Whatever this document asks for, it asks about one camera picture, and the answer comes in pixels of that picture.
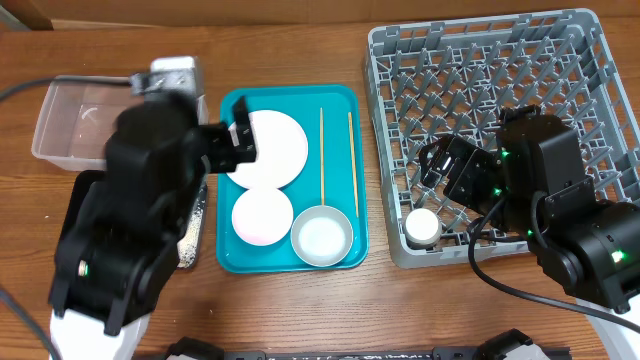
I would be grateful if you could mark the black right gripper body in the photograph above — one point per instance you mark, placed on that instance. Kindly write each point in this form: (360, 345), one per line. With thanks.
(460, 170)

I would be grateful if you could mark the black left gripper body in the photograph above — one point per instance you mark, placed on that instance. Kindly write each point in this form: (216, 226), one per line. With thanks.
(221, 155)

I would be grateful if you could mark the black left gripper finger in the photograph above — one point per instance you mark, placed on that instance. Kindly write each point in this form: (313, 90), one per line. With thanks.
(247, 152)
(241, 113)

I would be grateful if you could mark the white paper cup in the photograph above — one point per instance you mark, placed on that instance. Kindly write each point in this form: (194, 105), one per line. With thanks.
(422, 229)

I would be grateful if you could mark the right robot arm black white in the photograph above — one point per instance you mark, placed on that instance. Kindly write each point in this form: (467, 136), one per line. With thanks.
(535, 184)

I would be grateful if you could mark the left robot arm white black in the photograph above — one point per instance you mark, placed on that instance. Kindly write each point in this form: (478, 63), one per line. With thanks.
(119, 243)

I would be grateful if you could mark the grey dishwasher rack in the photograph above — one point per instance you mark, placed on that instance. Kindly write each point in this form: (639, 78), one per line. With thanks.
(426, 80)

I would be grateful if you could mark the white round plate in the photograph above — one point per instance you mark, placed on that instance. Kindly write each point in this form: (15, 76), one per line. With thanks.
(282, 151)

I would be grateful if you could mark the left wooden chopstick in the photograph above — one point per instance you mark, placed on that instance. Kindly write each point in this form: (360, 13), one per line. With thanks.
(322, 156)

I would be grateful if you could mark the wooden chopstick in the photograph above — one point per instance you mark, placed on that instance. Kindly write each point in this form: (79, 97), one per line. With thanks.
(322, 156)
(353, 163)

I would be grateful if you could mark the teal plastic tray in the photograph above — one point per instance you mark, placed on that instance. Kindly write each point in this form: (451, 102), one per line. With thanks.
(303, 104)

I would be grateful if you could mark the pile of rice grains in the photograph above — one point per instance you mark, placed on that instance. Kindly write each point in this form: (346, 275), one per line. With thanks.
(189, 245)

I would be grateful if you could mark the right wooden chopstick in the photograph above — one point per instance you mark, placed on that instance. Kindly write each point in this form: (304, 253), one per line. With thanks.
(353, 163)

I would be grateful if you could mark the grey small bowl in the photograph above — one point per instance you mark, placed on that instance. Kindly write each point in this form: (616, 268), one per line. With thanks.
(322, 236)

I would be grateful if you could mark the black plastic tray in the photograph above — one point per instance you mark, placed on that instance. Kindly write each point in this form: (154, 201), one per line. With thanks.
(82, 184)

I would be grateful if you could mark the clear plastic bin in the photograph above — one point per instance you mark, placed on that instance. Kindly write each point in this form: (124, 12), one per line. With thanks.
(78, 122)

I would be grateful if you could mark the black rail at bottom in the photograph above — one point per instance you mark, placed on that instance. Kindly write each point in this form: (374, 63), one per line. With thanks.
(511, 344)

